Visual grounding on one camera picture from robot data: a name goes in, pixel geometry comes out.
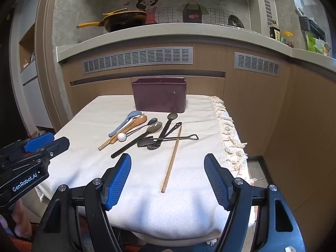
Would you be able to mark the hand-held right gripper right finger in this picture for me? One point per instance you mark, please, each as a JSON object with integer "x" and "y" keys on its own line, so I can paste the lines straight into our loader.
{"x": 217, "y": 182}

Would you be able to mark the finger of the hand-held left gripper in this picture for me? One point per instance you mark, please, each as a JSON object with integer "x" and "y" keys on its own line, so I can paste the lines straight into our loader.
{"x": 59, "y": 145}
{"x": 39, "y": 140}

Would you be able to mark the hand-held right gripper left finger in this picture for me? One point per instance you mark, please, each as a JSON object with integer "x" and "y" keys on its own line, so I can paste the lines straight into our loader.
{"x": 118, "y": 182}

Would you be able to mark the wooden chopstick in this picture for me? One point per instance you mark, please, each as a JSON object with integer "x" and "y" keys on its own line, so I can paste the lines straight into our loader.
{"x": 104, "y": 145}
{"x": 172, "y": 160}

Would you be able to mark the shovel-shaped metal spoon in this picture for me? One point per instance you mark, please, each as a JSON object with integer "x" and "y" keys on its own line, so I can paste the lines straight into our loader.
{"x": 144, "y": 142}

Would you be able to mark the wooden spoon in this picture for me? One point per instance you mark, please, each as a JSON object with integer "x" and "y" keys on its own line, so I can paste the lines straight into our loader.
{"x": 143, "y": 120}

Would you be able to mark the blue-grey ceramic spoon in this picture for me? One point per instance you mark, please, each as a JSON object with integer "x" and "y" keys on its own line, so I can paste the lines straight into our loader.
{"x": 132, "y": 114}

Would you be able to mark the dark olive long spoon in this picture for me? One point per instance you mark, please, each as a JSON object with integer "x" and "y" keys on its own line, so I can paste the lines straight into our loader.
{"x": 172, "y": 116}

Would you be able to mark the maroon plastic utensil box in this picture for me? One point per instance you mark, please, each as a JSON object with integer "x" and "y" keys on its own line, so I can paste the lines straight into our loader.
{"x": 160, "y": 95}

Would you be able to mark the person's left hand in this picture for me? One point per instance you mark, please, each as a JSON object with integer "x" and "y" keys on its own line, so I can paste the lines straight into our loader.
{"x": 21, "y": 220}

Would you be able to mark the white fringed tablecloth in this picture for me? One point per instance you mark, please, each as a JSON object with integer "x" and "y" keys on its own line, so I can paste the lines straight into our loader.
{"x": 78, "y": 157}

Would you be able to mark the white shelf cabinet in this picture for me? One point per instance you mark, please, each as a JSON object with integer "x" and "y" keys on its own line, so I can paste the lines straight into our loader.
{"x": 29, "y": 84}

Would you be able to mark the wooden kitchen cabinet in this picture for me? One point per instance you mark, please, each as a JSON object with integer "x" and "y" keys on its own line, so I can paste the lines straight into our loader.
{"x": 288, "y": 105}

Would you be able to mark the long grey vent grille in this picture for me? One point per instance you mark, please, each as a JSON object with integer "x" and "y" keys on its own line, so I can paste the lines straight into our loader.
{"x": 139, "y": 57}

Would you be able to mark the short grey vent grille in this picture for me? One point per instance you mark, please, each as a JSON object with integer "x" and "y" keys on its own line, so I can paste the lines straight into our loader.
{"x": 257, "y": 64}

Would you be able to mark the yellow frying pan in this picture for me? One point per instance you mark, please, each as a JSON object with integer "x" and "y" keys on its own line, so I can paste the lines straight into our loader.
{"x": 126, "y": 22}

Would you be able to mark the grey kitchen countertop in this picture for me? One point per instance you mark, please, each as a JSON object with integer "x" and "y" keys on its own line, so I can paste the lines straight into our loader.
{"x": 157, "y": 32}

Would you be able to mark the dark sauce bottle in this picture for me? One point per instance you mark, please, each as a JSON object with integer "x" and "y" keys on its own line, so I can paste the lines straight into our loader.
{"x": 274, "y": 33}

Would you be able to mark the yellow-lidded jar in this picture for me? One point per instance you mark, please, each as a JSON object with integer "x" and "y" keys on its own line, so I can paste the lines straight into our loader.
{"x": 287, "y": 38}

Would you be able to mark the dark round pot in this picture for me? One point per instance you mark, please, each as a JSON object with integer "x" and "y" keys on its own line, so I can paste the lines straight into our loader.
{"x": 235, "y": 21}

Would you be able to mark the green vegetables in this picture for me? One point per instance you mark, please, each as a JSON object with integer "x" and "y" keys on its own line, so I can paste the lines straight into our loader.
{"x": 312, "y": 43}

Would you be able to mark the grey perforated rack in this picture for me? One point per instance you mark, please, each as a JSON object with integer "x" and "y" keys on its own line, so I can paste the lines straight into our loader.
{"x": 305, "y": 23}

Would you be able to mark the white wall vent column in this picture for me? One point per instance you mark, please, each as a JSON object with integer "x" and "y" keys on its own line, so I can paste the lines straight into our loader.
{"x": 267, "y": 10}

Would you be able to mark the cartoon printed wall poster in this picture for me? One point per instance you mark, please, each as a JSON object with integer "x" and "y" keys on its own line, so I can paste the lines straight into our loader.
{"x": 173, "y": 2}

